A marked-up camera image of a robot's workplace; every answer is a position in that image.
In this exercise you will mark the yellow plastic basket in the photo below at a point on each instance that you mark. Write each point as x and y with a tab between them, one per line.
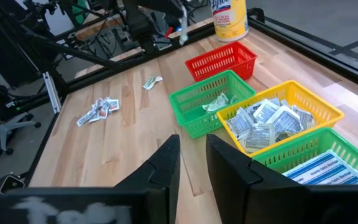
322	102

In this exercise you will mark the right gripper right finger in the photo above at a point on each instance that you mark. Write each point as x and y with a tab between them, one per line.
232	174

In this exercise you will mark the Lysol wipes canister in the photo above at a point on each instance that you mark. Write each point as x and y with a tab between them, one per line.
230	18

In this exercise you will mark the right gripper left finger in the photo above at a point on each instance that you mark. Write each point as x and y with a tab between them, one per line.
160	174

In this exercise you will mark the red plastic basket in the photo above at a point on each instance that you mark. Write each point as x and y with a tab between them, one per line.
216	59

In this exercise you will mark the black diagonal brace bar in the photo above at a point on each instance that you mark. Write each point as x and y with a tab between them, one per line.
73	51

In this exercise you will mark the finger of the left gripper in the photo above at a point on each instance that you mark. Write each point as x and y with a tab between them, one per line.
174	5
169	12

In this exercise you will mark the black rounded object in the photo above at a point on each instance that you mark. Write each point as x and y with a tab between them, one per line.
11	184

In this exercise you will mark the green plastic basket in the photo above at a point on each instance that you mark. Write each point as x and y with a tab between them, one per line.
291	149
191	118

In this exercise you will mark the blue striped bandage packet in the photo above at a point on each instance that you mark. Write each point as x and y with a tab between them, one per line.
319	169

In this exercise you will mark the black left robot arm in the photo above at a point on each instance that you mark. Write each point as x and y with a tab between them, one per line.
138	25

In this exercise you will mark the silver aluminium strut plate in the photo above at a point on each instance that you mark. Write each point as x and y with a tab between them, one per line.
52	91

